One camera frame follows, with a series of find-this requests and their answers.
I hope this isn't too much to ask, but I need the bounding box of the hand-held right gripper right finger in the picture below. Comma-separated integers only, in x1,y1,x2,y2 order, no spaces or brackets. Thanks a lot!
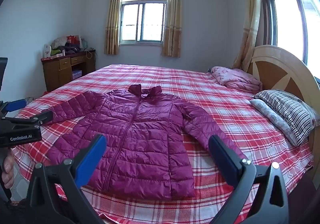
208,134,290,224

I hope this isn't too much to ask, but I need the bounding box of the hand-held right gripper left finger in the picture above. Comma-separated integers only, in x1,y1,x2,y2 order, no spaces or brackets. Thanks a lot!
25,134,107,224

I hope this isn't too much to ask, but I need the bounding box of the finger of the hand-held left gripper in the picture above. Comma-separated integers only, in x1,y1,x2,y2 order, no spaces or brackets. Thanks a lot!
0,110,54,131
0,99,27,117

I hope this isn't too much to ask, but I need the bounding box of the purple puffer jacket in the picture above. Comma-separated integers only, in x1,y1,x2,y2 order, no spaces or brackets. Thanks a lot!
46,84,247,201

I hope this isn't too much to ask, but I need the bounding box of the pile of dark clothes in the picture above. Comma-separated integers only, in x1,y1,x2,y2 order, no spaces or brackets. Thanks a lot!
60,43,81,54

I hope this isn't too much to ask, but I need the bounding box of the person's left hand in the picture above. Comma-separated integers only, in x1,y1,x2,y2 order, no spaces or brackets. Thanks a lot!
1,149,16,190

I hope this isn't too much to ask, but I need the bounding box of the brown wooden desk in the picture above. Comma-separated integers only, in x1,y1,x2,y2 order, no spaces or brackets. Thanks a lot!
41,49,97,92

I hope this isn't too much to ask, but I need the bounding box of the grey floral pillow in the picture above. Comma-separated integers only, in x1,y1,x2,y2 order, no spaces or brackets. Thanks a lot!
249,99,298,145

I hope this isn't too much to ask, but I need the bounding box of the red white plaid bed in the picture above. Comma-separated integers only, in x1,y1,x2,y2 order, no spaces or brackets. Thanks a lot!
12,64,314,224

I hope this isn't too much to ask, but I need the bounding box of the white plastic bag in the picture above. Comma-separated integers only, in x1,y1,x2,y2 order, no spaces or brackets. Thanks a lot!
51,37,67,49

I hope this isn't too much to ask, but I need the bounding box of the striped pillow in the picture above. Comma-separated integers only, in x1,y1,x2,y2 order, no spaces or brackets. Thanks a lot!
254,89,320,146

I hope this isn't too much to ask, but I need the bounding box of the folded pink quilt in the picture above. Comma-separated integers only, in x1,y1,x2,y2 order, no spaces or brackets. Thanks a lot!
211,66,263,93

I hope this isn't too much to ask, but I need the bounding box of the red gift bag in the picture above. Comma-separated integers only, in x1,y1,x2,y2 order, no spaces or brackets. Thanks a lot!
66,35,82,49

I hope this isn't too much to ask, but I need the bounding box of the wooden bed headboard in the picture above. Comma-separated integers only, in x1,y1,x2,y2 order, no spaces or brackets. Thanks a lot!
246,45,320,194

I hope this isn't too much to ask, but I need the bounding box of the long beige curtain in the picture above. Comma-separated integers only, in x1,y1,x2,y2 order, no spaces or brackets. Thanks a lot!
232,0,262,69

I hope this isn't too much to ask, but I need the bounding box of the sliding window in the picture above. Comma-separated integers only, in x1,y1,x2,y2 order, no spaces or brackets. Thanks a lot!
119,0,170,44

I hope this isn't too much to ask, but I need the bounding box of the large window by headboard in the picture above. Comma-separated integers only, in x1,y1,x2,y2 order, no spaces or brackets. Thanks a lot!
260,0,320,72

